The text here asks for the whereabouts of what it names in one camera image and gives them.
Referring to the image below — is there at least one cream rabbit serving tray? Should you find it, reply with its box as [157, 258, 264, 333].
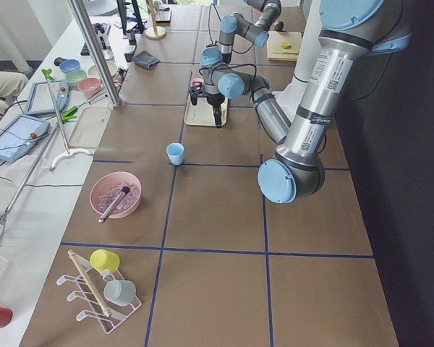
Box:
[184, 97, 216, 127]

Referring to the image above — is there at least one wooden cup tree stand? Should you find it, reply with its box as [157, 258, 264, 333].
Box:
[145, 0, 166, 40]

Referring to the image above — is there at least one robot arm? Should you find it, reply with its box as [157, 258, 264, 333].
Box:
[216, 0, 282, 64]
[200, 1, 412, 203]

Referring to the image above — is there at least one long metal grabber tool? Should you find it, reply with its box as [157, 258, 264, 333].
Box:
[0, 90, 109, 249]

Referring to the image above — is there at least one grey folded cloth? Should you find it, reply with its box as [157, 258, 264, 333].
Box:
[132, 51, 160, 70]

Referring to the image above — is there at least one spare cream tray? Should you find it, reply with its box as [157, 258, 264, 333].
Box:
[69, 107, 111, 149]

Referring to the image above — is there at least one pink bowl with ice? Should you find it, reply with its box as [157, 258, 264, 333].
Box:
[90, 171, 142, 219]

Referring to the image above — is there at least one aluminium frame post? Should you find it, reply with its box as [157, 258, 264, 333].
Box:
[68, 0, 122, 108]

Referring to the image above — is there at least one white wire cup rack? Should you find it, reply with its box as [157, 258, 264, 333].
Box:
[56, 249, 142, 334]

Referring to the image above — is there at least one green clamp tool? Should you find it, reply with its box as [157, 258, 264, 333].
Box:
[60, 106, 78, 124]

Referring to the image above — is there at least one grey cup on rack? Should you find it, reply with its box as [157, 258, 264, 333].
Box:
[103, 280, 136, 307]

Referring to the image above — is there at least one blue teach pendant tablet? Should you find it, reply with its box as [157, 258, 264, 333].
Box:
[24, 80, 69, 116]

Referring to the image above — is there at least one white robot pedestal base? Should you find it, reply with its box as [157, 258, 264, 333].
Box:
[276, 0, 323, 121]

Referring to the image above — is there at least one pink plastic cup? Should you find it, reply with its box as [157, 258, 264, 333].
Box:
[191, 77, 204, 87]

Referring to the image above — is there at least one blue plastic cup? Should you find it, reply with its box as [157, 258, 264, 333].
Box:
[166, 142, 184, 166]

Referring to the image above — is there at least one green bowl on side table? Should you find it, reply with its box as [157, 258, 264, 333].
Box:
[65, 69, 87, 87]

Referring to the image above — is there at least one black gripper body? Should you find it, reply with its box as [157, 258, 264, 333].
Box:
[206, 42, 233, 64]
[188, 83, 225, 106]

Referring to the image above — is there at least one green avocado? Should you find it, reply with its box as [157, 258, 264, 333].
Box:
[273, 21, 284, 32]

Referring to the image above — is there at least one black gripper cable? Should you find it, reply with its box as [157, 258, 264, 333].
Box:
[187, 61, 265, 109]

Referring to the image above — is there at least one metal tongs black tip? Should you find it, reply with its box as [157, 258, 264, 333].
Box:
[98, 186, 130, 223]

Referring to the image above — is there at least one wooden cutting board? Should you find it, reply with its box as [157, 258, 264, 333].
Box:
[266, 31, 302, 62]

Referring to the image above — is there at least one pink bowl on side table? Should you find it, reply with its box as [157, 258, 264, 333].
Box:
[78, 77, 101, 96]

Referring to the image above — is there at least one yellow cup in background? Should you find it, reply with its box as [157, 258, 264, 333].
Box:
[90, 249, 120, 273]

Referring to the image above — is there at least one blue bowl on side table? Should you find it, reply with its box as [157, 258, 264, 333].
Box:
[59, 59, 80, 74]

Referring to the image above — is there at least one wooden rolling pin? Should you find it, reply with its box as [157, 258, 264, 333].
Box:
[68, 249, 112, 317]

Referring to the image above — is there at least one yellow plastic knife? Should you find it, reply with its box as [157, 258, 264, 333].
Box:
[272, 50, 299, 55]

